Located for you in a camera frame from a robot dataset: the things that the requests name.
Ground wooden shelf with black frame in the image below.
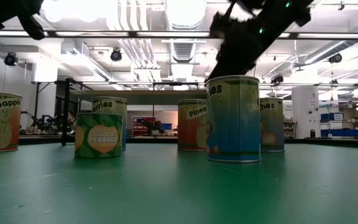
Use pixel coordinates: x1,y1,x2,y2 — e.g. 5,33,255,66
54,77,208,147

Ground black overhead frame bar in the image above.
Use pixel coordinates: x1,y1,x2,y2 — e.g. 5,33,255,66
0,29,358,41

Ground blue cherries tin can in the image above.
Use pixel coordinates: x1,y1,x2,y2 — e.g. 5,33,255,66
91,96,128,152
205,75,262,164

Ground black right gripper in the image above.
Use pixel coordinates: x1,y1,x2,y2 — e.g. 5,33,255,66
208,0,287,80

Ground black background robot arms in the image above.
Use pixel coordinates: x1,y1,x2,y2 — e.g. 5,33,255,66
20,110,70,135
135,117,167,137

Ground blue storage crate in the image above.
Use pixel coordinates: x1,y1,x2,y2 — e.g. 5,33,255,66
320,111,344,122

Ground silver ceiling air duct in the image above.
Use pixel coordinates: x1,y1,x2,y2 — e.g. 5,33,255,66
163,0,209,65

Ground black table edge rail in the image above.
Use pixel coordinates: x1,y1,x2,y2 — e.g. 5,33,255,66
0,135,358,149

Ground blue storage bin row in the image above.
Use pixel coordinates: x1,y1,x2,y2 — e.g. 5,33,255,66
320,128,358,139

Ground white room column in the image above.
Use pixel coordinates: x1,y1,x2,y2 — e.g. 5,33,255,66
291,86,321,139

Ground person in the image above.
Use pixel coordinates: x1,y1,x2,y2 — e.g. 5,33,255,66
67,111,78,131

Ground red storage bins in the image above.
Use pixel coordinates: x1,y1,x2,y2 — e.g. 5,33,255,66
131,116,155,137

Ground short sliced peaches can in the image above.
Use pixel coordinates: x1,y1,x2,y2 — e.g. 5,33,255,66
74,112,124,159

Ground black ceiling spotlight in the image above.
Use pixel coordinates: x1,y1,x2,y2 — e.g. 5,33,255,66
109,48,123,63
4,52,19,67
270,74,285,85
328,52,343,65

